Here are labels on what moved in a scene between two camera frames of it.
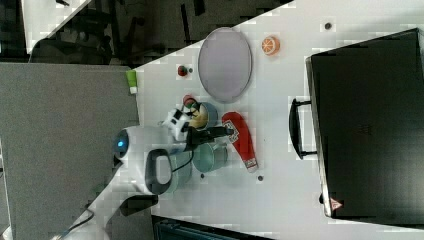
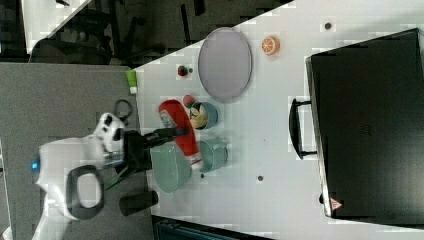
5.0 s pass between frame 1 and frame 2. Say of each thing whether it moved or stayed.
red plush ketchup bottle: moved
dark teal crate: stayed
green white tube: stayed
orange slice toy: stayed
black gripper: moved
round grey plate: stayed
